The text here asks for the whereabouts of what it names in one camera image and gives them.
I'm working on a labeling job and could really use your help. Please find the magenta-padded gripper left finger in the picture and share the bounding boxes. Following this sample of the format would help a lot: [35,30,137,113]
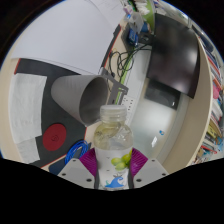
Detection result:
[56,147,99,190]

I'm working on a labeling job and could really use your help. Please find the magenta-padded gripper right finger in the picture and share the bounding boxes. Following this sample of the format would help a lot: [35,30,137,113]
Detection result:
[129,147,170,190]

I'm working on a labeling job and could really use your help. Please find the clear plastic water bottle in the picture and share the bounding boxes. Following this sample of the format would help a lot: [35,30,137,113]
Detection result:
[92,104,134,191]

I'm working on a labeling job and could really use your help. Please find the flat round red coaster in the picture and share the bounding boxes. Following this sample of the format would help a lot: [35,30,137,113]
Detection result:
[42,123,68,152]

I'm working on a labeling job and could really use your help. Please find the black desk mat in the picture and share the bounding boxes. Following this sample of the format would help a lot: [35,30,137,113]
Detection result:
[13,58,92,169]

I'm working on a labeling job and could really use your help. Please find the white folded napkin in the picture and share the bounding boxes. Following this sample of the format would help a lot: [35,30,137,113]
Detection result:
[8,73,48,165]

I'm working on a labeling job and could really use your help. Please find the grey plastic cup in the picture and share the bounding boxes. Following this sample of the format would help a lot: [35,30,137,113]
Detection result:
[50,74,110,127]

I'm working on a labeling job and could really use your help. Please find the black rectangular panel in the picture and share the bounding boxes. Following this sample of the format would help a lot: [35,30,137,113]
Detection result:
[144,78,182,111]

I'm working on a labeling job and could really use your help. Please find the white shelf with books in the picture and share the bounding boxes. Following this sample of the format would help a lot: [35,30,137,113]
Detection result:
[161,18,224,175]

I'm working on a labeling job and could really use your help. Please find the black computer monitor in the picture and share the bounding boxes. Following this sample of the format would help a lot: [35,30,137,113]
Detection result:
[145,13,201,100]

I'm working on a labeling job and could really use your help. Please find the small blue device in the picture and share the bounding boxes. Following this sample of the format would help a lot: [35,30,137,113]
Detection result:
[127,28,140,46]

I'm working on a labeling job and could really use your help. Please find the white paper sheets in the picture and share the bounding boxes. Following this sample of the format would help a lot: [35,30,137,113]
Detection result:
[10,0,123,76]

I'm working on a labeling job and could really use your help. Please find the white wall sockets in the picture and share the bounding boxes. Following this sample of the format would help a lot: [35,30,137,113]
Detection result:
[116,95,136,116]

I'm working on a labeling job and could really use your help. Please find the black cables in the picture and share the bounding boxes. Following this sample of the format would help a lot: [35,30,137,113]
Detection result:
[108,43,153,82]

